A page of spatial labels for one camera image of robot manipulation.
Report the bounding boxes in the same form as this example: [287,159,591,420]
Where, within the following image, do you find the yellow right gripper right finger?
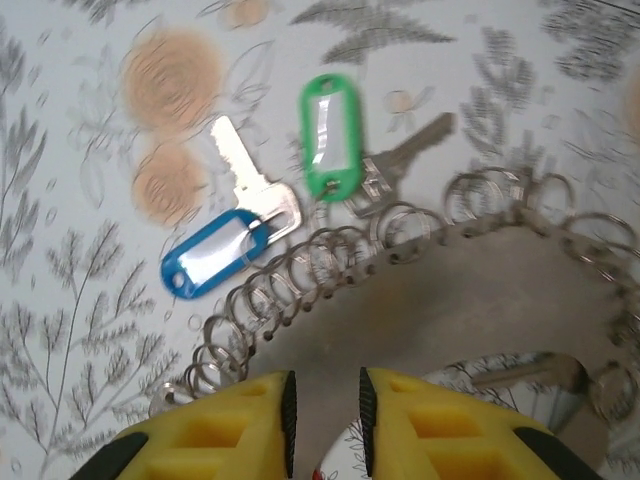
[357,367,604,480]

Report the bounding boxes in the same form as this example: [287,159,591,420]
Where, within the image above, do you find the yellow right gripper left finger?
[73,369,298,480]

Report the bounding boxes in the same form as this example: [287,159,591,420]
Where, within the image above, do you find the metal keyring band with rings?
[149,167,640,474]

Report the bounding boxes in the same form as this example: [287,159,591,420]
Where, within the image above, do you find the blue key tag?
[159,208,277,301]

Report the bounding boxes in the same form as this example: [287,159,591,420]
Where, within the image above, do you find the silver key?
[208,115,303,237]
[344,111,459,220]

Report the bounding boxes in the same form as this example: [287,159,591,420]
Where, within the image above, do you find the green key tag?
[297,73,363,204]

